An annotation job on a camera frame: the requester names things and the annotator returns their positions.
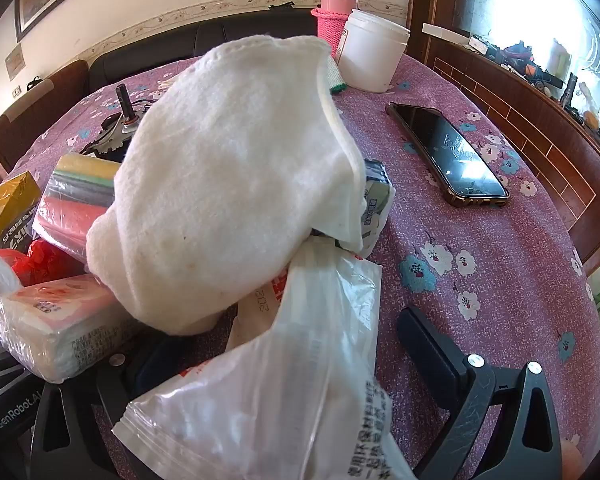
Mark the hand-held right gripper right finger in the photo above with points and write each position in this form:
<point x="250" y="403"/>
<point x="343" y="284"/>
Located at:
<point x="430" y="345"/>

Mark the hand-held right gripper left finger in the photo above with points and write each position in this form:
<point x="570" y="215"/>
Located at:
<point x="65" y="435"/>

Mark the clear plastic zip bag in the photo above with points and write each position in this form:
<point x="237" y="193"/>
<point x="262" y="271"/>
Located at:
<point x="280" y="385"/>

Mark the yellow cardboard box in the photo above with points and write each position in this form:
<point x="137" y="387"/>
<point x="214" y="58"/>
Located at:
<point x="10" y="192"/>

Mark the white towel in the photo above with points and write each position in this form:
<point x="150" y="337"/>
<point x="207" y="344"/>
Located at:
<point x="230" y="160"/>

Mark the purple floral tablecloth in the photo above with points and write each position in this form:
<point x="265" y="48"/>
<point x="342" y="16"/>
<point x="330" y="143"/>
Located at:
<point x="480" y="285"/>

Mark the pink white tissue pack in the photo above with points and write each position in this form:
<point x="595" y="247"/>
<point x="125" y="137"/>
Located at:
<point x="55" y="325"/>

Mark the green white tissue pack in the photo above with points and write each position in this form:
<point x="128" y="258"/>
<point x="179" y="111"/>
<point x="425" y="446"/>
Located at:
<point x="377" y="195"/>

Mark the black smartphone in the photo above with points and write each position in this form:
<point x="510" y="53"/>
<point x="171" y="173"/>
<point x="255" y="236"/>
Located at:
<point x="450" y="155"/>

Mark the pack of colourful cloths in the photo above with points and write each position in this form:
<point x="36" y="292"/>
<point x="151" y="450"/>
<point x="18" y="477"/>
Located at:
<point x="75" y="200"/>

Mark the wooden cabinet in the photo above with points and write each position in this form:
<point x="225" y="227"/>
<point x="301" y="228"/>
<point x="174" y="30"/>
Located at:
<point x="530" y="120"/>

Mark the green edged cloth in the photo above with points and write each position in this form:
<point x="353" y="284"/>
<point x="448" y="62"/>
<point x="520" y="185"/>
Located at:
<point x="337" y="82"/>

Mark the white plastic jar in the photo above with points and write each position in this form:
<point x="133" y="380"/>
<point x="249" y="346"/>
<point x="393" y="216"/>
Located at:
<point x="372" y="50"/>

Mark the clutter of small tools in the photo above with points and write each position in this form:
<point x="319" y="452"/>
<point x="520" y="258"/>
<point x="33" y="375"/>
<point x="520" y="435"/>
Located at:
<point x="540" y="65"/>

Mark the black motor tool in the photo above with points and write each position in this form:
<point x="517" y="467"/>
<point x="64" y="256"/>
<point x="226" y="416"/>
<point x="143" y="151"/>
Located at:
<point x="122" y="105"/>

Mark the pink knitted bottle sleeve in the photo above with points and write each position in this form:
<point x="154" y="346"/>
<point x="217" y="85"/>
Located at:
<point x="327" y="30"/>

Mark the black sofa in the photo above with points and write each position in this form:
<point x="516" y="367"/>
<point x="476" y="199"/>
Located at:
<point x="145" y="55"/>

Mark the wooden window frame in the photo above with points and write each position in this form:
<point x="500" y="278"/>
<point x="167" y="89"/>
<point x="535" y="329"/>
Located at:
<point x="427" y="0"/>

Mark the wall plaque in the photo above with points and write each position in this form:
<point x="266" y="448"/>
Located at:
<point x="15" y="62"/>

